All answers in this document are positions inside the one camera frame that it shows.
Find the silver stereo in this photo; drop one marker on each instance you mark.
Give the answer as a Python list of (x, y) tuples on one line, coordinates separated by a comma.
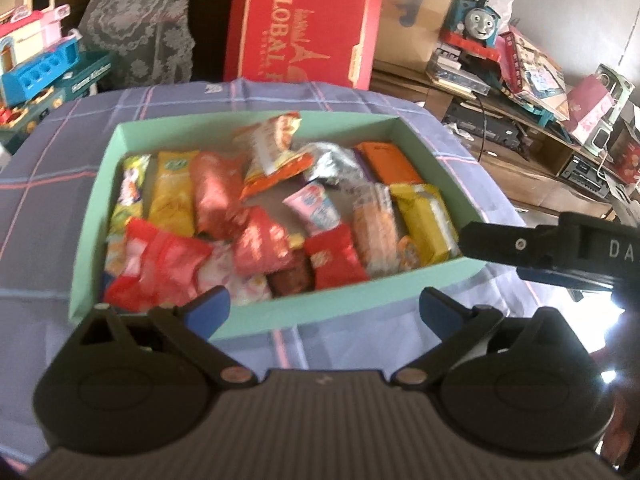
[(585, 172)]

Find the black audio device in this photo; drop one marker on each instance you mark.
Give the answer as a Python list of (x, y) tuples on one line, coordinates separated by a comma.
[(485, 125)]

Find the green cardboard box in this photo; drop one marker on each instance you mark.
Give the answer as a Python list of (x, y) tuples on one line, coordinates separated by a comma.
[(350, 305)]

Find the red orange snack bar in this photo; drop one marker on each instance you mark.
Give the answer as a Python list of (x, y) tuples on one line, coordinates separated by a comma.
[(217, 190)]

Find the silver snack packet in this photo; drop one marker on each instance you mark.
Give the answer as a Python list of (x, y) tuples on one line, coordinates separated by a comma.
[(332, 162)]

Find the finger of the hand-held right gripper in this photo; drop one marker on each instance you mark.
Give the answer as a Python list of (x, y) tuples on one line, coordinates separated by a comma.
[(500, 242)]

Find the white pink patterned packet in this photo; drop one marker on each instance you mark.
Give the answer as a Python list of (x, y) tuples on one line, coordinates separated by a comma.
[(235, 275)]

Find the red pink snack packet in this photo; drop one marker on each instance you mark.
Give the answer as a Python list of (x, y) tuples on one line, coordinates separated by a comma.
[(262, 242)]

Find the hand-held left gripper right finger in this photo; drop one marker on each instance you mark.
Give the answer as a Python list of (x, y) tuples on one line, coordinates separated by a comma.
[(440, 310)]

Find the blue toy train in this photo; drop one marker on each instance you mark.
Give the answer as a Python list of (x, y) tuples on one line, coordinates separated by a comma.
[(475, 20)]

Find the red gift box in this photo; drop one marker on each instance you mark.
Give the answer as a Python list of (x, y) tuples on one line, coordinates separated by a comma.
[(300, 20)]

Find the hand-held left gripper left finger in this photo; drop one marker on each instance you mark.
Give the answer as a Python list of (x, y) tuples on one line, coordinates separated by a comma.
[(210, 310)]

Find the brown cardboard box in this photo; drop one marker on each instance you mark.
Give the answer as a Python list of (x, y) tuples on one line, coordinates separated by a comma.
[(420, 10)]

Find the stack of books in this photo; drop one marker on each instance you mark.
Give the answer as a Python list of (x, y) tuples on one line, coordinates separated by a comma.
[(457, 75)]

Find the yellow clear biscuit packet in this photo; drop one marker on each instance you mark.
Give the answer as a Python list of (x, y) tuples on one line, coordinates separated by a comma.
[(425, 220)]

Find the blue plaid blanket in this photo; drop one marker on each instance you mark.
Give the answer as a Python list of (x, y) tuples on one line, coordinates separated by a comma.
[(50, 185)]

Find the small red snack packet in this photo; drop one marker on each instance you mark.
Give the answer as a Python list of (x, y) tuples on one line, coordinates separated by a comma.
[(335, 260)]

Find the cream pink toy kitchen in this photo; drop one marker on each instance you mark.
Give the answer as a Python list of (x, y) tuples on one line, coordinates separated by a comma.
[(30, 5)]

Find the teal toy base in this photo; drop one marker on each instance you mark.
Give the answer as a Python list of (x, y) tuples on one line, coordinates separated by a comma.
[(80, 85)]

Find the green yellow snack bar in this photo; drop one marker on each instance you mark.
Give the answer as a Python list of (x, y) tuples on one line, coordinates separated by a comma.
[(127, 190)]

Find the pink small packet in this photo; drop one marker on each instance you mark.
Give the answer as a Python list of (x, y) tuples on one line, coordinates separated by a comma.
[(312, 207)]

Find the wooden shelf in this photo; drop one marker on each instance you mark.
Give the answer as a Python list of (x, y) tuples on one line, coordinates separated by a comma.
[(540, 170)]

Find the grey lace cloth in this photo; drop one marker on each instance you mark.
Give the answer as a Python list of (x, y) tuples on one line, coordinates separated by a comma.
[(135, 20)]

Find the blue toy sink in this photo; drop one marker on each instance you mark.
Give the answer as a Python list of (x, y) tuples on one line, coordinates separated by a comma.
[(35, 72)]

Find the orange snack packet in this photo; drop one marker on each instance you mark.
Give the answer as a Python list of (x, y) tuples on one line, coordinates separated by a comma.
[(390, 162)]

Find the dark brown snack packet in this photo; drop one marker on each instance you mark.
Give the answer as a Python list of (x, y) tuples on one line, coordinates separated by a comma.
[(290, 275)]

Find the orange white chips packet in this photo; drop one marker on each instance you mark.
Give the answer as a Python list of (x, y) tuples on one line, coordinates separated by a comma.
[(270, 150)]

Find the large red snack packet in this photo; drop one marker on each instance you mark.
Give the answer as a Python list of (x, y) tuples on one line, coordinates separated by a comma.
[(155, 265)]

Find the pink paper box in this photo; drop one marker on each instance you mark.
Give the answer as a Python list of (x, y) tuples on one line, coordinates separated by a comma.
[(590, 110)]

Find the pink puzzle box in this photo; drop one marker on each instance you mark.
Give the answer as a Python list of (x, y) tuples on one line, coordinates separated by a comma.
[(535, 67)]

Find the mint toy box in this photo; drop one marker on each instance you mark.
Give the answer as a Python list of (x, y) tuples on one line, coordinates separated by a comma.
[(612, 100)]

